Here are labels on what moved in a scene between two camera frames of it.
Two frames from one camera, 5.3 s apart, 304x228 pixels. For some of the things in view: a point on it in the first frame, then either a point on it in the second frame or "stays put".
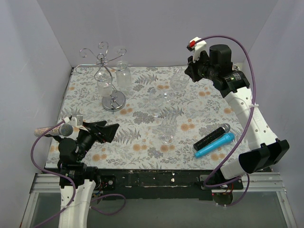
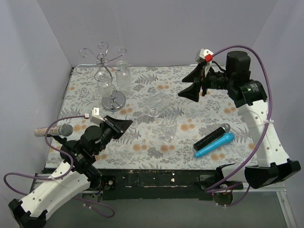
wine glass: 179,82 → 156,104
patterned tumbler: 123,76 stays put
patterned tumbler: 104,83 stays put
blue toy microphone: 228,138 stays put
